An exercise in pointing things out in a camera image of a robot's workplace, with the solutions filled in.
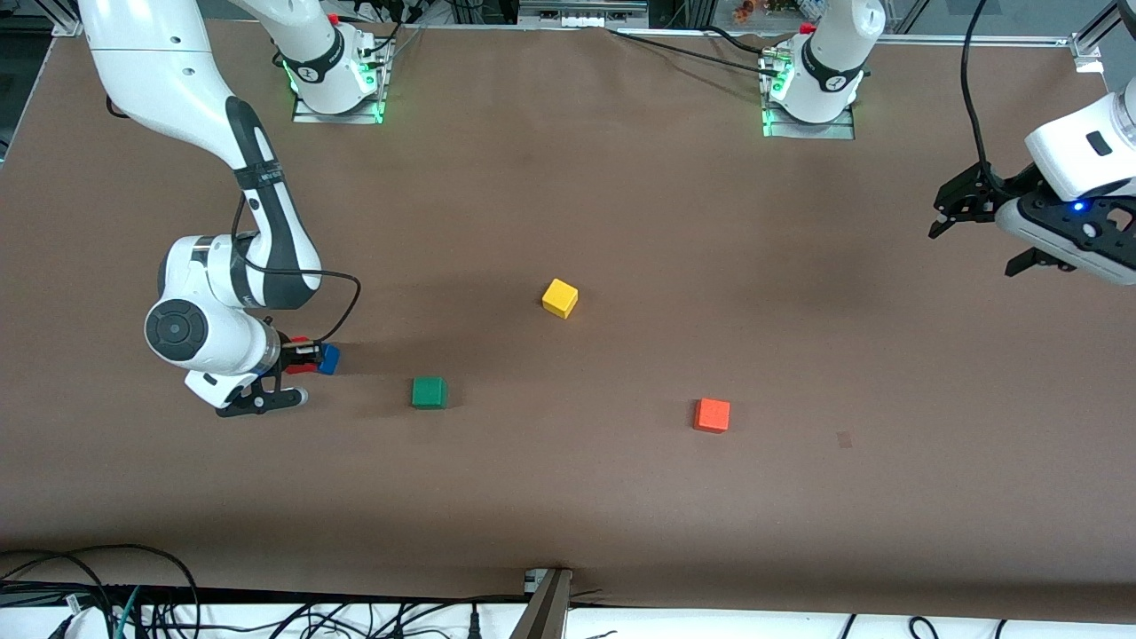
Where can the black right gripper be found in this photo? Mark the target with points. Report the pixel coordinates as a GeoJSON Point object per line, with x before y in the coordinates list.
{"type": "Point", "coordinates": [286, 357]}

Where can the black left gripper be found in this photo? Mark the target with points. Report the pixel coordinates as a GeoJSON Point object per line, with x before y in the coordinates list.
{"type": "Point", "coordinates": [974, 193]}

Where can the red wooden block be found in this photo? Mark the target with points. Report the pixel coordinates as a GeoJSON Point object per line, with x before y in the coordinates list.
{"type": "Point", "coordinates": [302, 367]}

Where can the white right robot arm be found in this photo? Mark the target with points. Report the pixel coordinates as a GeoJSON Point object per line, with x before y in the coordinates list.
{"type": "Point", "coordinates": [177, 71]}

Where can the blue wooden block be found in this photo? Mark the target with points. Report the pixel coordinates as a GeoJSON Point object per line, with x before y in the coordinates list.
{"type": "Point", "coordinates": [330, 359]}

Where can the green wooden block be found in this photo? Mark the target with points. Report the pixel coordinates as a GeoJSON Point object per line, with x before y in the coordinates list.
{"type": "Point", "coordinates": [429, 392]}

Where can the yellow wooden block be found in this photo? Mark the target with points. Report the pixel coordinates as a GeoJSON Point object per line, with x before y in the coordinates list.
{"type": "Point", "coordinates": [559, 298]}

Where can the orange wooden block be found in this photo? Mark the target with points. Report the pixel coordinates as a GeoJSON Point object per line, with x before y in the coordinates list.
{"type": "Point", "coordinates": [712, 415]}

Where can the colourful small objects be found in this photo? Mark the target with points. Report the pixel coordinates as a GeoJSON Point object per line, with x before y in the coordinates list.
{"type": "Point", "coordinates": [744, 9]}

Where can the black power plug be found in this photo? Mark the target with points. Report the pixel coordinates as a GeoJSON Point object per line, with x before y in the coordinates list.
{"type": "Point", "coordinates": [476, 621]}

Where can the grey power strip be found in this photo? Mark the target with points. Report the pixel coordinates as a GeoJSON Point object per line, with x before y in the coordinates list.
{"type": "Point", "coordinates": [581, 16]}

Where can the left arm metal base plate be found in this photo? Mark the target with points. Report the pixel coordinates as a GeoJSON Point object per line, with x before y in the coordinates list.
{"type": "Point", "coordinates": [834, 133]}

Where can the aluminium frame rail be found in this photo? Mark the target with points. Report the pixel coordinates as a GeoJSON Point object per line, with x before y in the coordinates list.
{"type": "Point", "coordinates": [914, 39]}

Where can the aluminium corner bracket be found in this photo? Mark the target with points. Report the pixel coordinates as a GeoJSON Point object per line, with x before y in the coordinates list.
{"type": "Point", "coordinates": [64, 27]}
{"type": "Point", "coordinates": [1087, 49]}

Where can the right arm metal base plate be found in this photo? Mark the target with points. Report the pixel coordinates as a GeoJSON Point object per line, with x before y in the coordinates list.
{"type": "Point", "coordinates": [306, 117]}

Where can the aluminium camera mount post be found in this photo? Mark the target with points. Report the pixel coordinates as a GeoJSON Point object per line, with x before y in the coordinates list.
{"type": "Point", "coordinates": [543, 608]}

